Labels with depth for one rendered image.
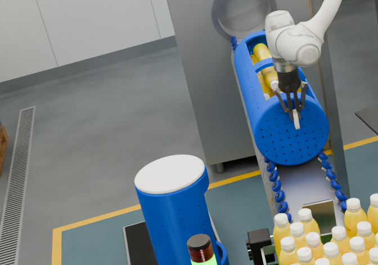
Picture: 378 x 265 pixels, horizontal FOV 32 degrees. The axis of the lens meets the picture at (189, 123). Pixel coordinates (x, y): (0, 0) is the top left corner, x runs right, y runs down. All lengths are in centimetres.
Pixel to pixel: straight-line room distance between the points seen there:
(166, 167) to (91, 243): 174
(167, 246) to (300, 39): 97
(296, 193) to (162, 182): 50
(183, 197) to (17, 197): 280
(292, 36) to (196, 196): 72
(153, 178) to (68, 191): 244
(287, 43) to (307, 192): 59
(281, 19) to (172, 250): 97
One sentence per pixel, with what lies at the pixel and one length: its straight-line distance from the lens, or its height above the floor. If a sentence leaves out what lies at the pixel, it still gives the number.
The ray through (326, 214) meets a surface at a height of 101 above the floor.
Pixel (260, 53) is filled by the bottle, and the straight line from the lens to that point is 314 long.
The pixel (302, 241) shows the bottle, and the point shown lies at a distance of 200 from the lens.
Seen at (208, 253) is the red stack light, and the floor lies 123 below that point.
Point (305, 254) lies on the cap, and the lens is 188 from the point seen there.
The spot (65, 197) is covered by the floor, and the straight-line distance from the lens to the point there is 490.
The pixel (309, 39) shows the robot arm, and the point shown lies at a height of 153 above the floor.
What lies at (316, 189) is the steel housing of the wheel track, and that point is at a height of 93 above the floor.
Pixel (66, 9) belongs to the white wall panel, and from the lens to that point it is 718.
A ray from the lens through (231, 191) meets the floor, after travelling 438.
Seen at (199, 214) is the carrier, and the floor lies 90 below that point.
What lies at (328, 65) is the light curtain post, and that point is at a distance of 358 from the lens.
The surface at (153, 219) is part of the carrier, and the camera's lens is 255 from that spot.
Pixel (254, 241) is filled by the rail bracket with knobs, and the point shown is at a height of 100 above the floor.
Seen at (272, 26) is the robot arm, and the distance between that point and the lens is 230.
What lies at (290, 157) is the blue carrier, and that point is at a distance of 259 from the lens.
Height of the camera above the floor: 224
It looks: 24 degrees down
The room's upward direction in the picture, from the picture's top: 14 degrees counter-clockwise
